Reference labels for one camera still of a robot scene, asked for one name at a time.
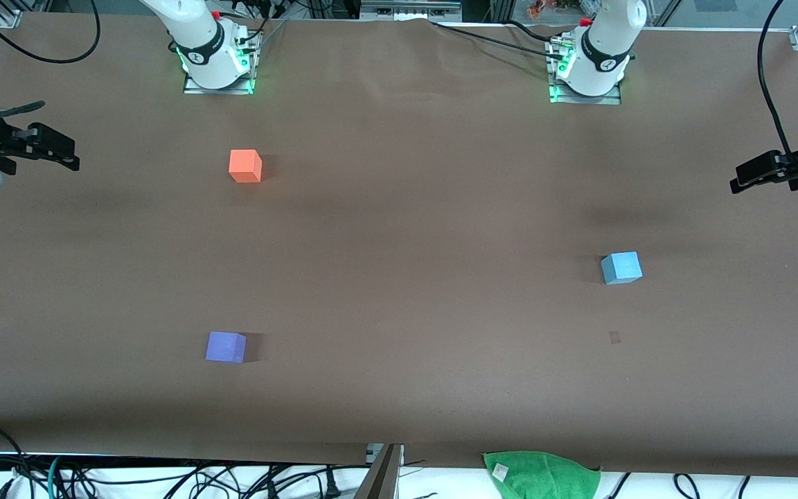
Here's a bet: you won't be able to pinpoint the black cable to arm base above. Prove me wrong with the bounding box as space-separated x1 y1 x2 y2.
429 19 566 59

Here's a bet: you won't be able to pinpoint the black hanging cable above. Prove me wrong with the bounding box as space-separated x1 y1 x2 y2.
757 0 798 161

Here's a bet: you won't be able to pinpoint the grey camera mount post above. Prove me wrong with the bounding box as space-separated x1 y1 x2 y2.
354 444 405 499

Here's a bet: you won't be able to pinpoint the light blue foam block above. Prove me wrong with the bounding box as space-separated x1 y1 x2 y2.
601 252 644 286

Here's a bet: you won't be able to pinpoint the tangled black floor cables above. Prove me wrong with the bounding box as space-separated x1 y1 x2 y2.
0 422 365 499

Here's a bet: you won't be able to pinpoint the purple foam block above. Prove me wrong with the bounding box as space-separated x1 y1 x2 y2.
205 331 247 364

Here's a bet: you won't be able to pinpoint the black looped cable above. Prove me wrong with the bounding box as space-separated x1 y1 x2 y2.
0 0 101 65

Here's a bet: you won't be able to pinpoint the orange foam block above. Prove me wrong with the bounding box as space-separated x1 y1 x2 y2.
229 149 263 184

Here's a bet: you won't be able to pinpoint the grey equipment box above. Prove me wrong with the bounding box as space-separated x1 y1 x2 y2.
360 0 463 22

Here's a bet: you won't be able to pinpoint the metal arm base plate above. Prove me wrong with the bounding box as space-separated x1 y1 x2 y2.
182 30 262 96
545 36 623 106

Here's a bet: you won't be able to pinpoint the green microfiber cloth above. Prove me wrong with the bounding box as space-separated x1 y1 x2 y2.
482 450 603 499

